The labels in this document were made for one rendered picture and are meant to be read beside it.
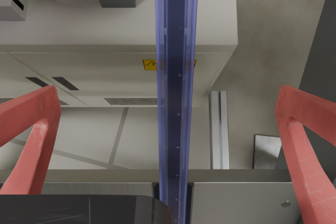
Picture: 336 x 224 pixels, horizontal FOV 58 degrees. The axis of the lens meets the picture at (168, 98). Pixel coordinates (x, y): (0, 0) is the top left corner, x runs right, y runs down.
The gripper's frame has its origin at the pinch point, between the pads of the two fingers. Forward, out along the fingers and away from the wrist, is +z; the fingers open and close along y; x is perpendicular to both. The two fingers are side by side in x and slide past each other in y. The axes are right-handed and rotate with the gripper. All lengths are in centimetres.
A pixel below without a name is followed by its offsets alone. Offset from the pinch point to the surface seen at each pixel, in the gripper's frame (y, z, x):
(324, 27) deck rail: -8.3, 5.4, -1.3
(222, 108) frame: -13, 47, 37
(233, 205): -3.9, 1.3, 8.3
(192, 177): -1.4, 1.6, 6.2
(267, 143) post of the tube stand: -33, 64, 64
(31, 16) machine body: 20.1, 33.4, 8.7
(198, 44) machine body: -4.4, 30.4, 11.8
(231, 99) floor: -22, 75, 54
